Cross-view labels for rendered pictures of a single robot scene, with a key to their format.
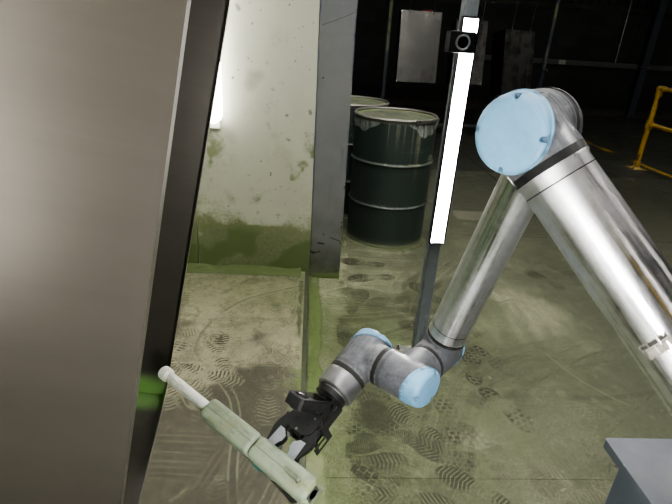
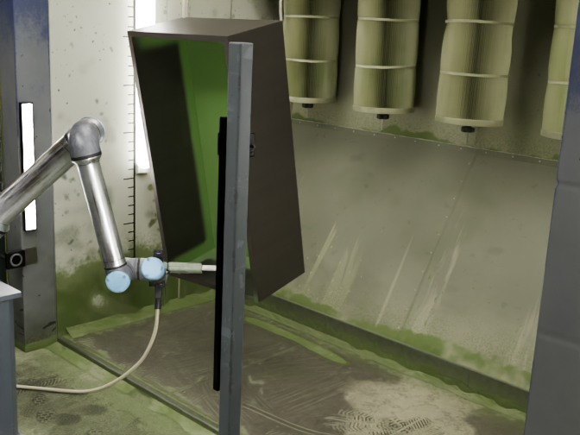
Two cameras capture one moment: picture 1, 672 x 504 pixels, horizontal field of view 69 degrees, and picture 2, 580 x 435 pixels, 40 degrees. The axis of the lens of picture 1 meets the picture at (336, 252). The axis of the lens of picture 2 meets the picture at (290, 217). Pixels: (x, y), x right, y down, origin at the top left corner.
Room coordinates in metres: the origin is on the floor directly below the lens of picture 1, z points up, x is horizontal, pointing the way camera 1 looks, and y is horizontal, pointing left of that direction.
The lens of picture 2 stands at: (3.60, -1.79, 1.70)
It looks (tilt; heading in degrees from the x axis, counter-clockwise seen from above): 14 degrees down; 137
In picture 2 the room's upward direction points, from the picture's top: 3 degrees clockwise
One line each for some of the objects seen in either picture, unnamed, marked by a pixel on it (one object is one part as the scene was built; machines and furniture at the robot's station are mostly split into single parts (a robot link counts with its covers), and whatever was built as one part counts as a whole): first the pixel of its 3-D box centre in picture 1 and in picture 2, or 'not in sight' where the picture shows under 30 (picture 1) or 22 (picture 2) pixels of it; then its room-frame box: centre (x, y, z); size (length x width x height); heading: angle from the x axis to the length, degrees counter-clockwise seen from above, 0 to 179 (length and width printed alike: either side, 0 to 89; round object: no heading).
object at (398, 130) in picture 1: (389, 176); not in sight; (3.40, -0.35, 0.44); 0.59 x 0.58 x 0.89; 18
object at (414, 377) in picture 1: (407, 376); (124, 269); (0.87, -0.17, 0.69); 0.12 x 0.12 x 0.09; 51
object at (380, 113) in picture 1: (396, 116); not in sight; (3.41, -0.35, 0.86); 0.54 x 0.54 x 0.01
